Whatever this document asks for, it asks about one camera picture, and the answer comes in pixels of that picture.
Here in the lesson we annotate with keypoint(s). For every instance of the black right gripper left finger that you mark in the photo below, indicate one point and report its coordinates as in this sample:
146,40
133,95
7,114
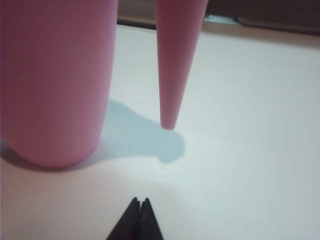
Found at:
127,222

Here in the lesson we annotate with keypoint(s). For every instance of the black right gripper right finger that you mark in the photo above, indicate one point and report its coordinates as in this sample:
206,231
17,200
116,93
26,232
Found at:
151,222

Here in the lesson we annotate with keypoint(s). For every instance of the pink plastic watering can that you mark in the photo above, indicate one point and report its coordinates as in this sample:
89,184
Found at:
55,82

